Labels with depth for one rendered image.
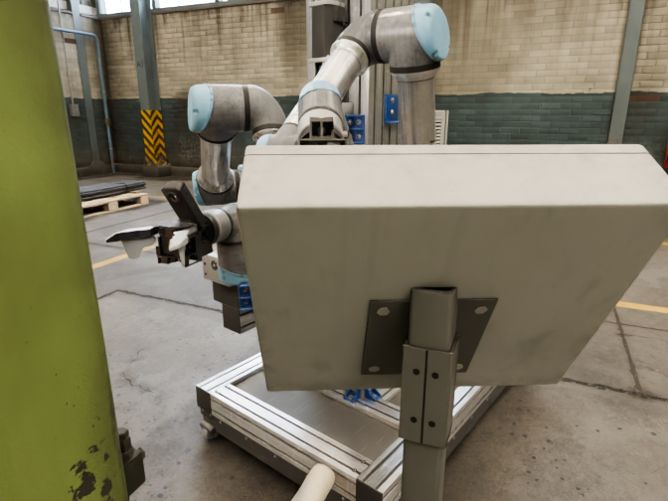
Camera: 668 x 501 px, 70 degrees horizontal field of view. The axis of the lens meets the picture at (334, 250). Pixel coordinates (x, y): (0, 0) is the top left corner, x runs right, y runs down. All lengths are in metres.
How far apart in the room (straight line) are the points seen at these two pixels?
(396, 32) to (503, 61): 6.35
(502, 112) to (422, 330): 7.04
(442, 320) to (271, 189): 0.18
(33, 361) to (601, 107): 7.31
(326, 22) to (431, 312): 1.19
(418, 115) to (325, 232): 0.83
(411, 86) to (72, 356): 0.98
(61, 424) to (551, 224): 0.35
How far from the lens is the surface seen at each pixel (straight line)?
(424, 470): 0.51
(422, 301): 0.42
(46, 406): 0.28
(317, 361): 0.51
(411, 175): 0.38
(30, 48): 0.27
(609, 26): 7.48
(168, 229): 0.99
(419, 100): 1.16
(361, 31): 1.17
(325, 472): 0.89
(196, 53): 9.57
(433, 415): 0.46
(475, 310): 0.46
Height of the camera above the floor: 1.23
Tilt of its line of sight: 16 degrees down
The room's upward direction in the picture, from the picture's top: straight up
